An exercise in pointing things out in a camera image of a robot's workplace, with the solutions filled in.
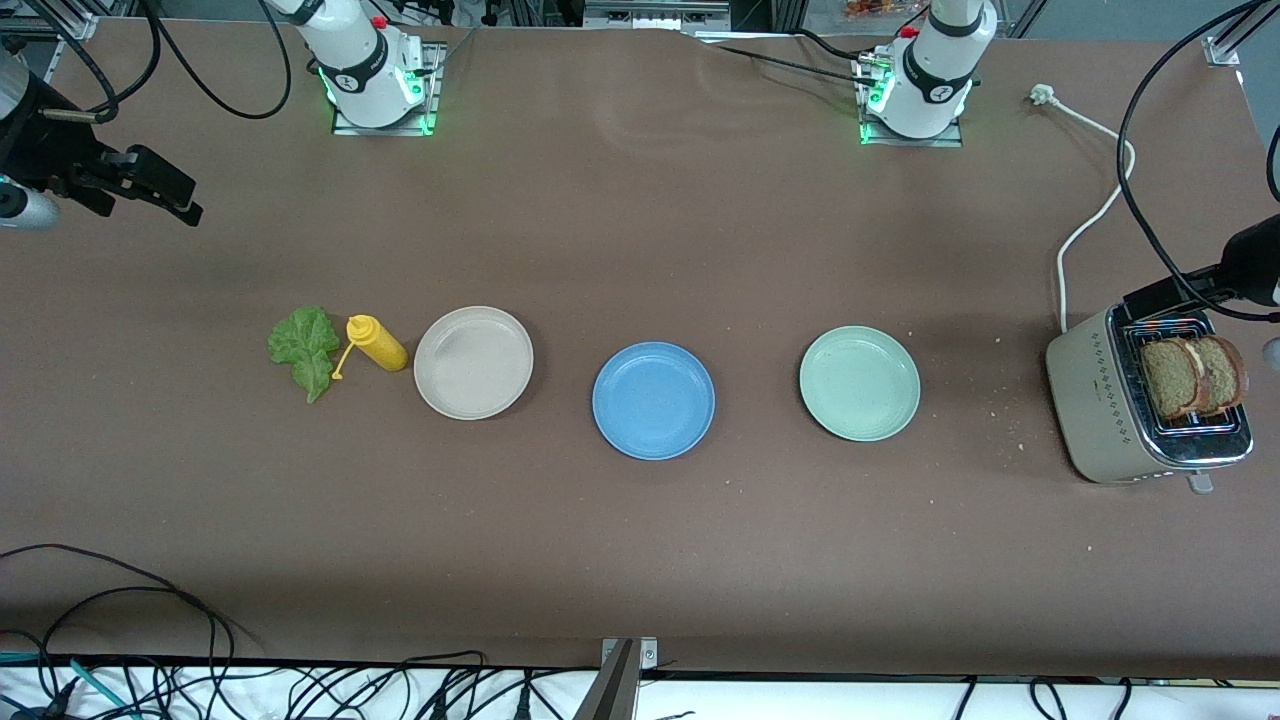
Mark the beige and chrome toaster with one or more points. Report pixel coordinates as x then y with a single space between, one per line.
1100 420

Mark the brown toast bread slice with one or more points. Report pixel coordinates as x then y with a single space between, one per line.
1168 380
1224 375

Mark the blue round plate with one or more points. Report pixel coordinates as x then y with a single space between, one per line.
654 400

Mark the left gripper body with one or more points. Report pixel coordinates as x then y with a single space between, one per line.
1243 264

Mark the green lettuce leaf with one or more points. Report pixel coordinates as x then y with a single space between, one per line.
305 350

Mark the yellow mustard squeeze bottle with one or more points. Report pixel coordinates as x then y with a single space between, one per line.
380 345

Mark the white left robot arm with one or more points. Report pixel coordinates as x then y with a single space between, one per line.
935 80

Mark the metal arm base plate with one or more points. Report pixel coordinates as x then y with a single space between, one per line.
900 142
380 131

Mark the grey metal table bracket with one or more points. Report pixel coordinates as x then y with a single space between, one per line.
615 690

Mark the aluminium frame profile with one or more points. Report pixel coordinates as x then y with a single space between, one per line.
75 22

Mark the pale green round plate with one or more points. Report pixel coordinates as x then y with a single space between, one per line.
860 385

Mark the aluminium corner bracket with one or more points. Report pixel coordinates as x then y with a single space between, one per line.
1222 52

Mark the orange patterned object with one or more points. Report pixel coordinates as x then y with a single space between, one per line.
870 8

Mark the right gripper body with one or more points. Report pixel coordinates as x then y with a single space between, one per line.
42 148

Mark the beige round plate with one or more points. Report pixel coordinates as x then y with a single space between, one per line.
473 362

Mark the grey metal rack part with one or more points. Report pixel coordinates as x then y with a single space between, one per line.
655 15

